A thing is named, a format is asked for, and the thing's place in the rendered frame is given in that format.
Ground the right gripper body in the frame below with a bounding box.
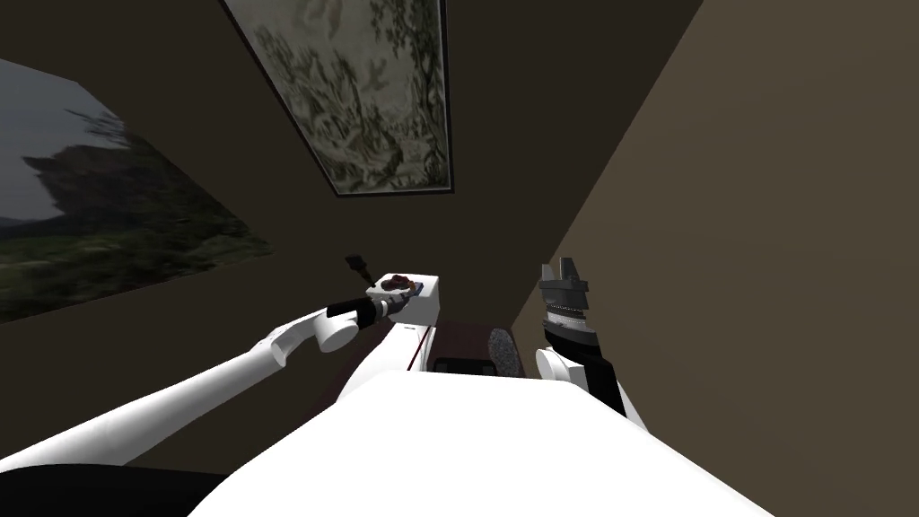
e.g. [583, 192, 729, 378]
[538, 276, 592, 329]

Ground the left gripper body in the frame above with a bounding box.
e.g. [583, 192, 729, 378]
[380, 291, 417, 320]

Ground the small black bent bar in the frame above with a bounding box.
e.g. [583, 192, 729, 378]
[344, 254, 375, 285]

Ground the dark brown table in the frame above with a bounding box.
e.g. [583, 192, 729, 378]
[429, 320, 530, 380]

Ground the grey speckled oval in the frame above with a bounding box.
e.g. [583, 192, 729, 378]
[487, 327, 523, 379]

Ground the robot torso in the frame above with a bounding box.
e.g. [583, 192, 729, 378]
[188, 355, 776, 517]

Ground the floral framed wall picture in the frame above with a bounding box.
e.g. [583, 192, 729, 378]
[221, 0, 455, 198]

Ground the landscape wall picture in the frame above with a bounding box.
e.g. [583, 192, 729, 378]
[0, 57, 275, 326]

